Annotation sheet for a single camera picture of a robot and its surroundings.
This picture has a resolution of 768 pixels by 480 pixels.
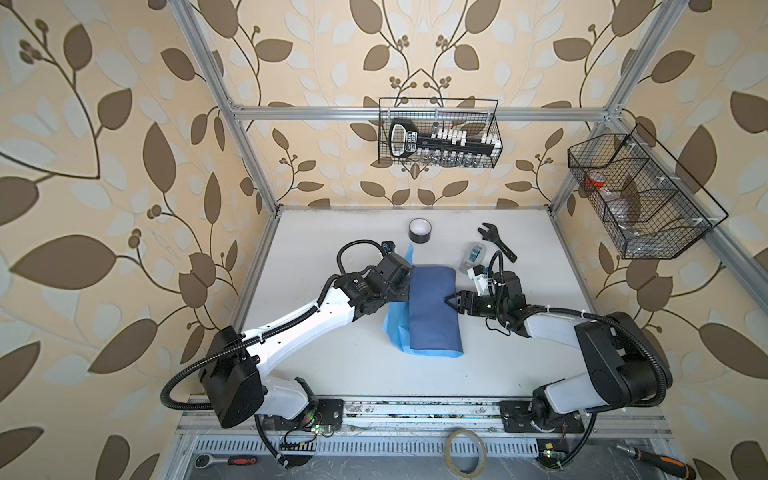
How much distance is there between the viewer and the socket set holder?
32.8 inches

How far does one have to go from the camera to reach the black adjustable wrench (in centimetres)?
107

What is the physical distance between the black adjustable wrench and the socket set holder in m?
0.36

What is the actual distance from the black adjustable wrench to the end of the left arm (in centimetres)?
60

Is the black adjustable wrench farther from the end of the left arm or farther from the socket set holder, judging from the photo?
the end of the left arm

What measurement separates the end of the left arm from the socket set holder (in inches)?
16.2

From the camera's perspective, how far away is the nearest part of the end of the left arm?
1.81 feet
